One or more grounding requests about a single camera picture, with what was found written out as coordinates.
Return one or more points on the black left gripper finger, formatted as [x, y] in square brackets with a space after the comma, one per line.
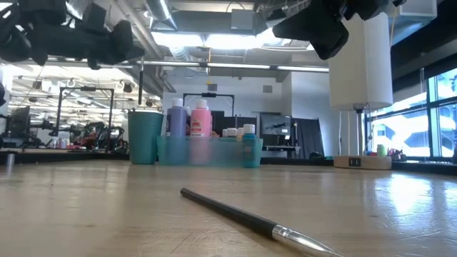
[123, 43]

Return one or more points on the large blue paint bottle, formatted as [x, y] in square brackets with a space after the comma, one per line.
[176, 119]

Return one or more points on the large pink paint bottle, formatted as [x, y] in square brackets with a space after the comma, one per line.
[200, 119]

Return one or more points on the small cerulean blue paint bottle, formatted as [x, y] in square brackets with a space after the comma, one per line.
[249, 146]

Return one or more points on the white shade wooden base lamp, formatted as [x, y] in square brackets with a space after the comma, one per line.
[364, 71]

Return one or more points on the grey ceiling unit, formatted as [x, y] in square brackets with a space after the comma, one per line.
[242, 19]

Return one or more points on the long ceiling light strip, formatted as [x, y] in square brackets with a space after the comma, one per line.
[239, 65]

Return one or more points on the dark computer monitor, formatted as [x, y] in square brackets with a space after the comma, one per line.
[275, 125]
[19, 123]

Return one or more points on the dark teal plastic cup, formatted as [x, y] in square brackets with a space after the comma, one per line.
[144, 139]

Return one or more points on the white ceiling unit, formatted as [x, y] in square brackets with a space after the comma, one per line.
[421, 10]

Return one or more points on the black office partition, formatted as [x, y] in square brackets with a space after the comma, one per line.
[235, 123]

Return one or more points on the small light green cup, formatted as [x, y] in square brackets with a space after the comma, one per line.
[381, 150]

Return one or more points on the teal translucent plastic bin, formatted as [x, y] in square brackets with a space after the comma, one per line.
[221, 153]

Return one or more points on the silver ventilation duct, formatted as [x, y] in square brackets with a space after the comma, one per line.
[151, 80]

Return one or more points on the black metal gantry frame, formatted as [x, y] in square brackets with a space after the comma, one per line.
[209, 95]
[87, 89]

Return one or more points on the silver metal post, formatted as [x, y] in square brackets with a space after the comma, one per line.
[10, 160]

